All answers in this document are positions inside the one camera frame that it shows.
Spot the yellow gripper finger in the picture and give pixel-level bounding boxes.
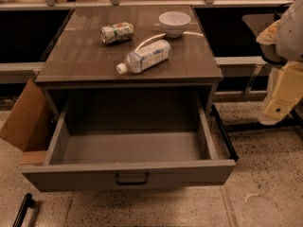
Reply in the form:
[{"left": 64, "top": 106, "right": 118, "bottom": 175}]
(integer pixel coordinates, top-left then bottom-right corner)
[{"left": 258, "top": 61, "right": 303, "bottom": 126}]

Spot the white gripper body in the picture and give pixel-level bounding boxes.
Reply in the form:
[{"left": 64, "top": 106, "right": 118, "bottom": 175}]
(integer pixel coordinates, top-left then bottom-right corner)
[{"left": 267, "top": 67, "right": 279, "bottom": 97}]

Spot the clear plastic water bottle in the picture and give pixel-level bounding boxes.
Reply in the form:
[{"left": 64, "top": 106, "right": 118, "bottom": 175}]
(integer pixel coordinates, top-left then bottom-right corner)
[{"left": 116, "top": 40, "right": 171, "bottom": 75}]

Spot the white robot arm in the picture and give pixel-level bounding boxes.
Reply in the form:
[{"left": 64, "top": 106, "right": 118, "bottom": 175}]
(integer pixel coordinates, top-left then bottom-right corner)
[{"left": 257, "top": 0, "right": 303, "bottom": 125}]

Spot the open grey top drawer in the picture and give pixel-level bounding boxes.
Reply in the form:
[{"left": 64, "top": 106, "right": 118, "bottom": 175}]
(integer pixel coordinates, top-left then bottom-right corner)
[{"left": 22, "top": 98, "right": 235, "bottom": 191}]

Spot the dark office chair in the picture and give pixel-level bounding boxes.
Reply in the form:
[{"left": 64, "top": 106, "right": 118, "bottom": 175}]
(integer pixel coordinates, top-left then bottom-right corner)
[{"left": 242, "top": 0, "right": 303, "bottom": 64}]

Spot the white bowl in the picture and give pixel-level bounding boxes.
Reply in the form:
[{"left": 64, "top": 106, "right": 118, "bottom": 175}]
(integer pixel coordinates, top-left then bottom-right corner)
[{"left": 159, "top": 11, "right": 191, "bottom": 38}]

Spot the crushed green white can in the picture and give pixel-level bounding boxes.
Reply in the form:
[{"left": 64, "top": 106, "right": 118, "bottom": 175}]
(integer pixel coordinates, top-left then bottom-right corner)
[{"left": 100, "top": 22, "right": 134, "bottom": 44}]

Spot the grey cabinet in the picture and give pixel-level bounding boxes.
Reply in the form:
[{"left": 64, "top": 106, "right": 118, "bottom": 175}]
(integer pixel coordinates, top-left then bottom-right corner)
[{"left": 36, "top": 6, "right": 222, "bottom": 120}]

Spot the brown cardboard box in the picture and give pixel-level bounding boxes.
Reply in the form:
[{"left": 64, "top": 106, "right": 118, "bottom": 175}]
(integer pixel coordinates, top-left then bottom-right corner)
[{"left": 0, "top": 79, "right": 54, "bottom": 165}]

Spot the black bar on floor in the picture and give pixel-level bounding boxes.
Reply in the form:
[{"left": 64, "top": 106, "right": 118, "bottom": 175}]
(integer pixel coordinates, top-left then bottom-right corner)
[{"left": 12, "top": 193, "right": 34, "bottom": 227}]

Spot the black drawer slide rail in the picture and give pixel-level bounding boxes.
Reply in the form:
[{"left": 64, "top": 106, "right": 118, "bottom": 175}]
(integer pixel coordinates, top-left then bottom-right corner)
[{"left": 211, "top": 104, "right": 239, "bottom": 162}]

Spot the black drawer handle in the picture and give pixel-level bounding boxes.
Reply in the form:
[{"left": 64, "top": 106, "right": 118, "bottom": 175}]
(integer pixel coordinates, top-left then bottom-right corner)
[{"left": 116, "top": 173, "right": 150, "bottom": 186}]

